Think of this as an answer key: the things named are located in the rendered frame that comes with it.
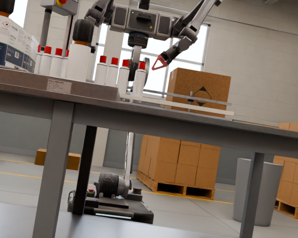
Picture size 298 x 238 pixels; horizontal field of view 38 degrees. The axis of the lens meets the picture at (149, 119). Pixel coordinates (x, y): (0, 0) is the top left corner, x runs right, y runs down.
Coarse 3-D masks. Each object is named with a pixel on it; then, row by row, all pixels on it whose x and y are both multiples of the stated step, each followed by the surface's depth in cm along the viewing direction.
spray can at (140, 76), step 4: (140, 64) 212; (144, 64) 213; (140, 68) 212; (144, 68) 213; (136, 72) 212; (140, 72) 211; (144, 72) 212; (136, 76) 212; (140, 76) 211; (144, 76) 212; (136, 80) 212; (140, 80) 211; (144, 80) 213; (136, 84) 211; (140, 84) 211; (136, 88) 211; (140, 88) 211; (132, 92) 213; (136, 92) 211; (140, 92) 212; (140, 96) 212; (132, 100) 212; (136, 100) 211
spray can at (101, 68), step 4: (100, 56) 212; (104, 56) 211; (100, 60) 211; (104, 60) 211; (96, 64) 212; (100, 64) 210; (104, 64) 211; (96, 68) 211; (100, 68) 210; (104, 68) 211; (96, 72) 211; (100, 72) 210; (104, 72) 211; (96, 76) 210; (100, 76) 210; (104, 76) 211; (96, 80) 210; (100, 80) 210; (104, 80) 212
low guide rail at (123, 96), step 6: (120, 96) 209; (126, 96) 209; (132, 96) 210; (138, 96) 210; (156, 102) 210; (162, 102) 210; (168, 102) 210; (174, 102) 210; (186, 108) 211; (192, 108) 211; (198, 108) 211; (204, 108) 211; (210, 108) 211; (228, 114) 212
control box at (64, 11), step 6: (42, 0) 216; (48, 0) 213; (54, 0) 212; (42, 6) 216; (48, 6) 214; (54, 6) 213; (60, 6) 214; (66, 6) 218; (72, 6) 222; (60, 12) 223; (66, 12) 221; (72, 12) 222
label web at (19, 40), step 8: (16, 24) 156; (16, 32) 157; (24, 32) 165; (16, 40) 158; (24, 40) 166; (8, 48) 152; (16, 48) 159; (24, 48) 167; (8, 56) 153; (16, 56) 160; (24, 56) 168; (16, 64) 162; (24, 64) 170
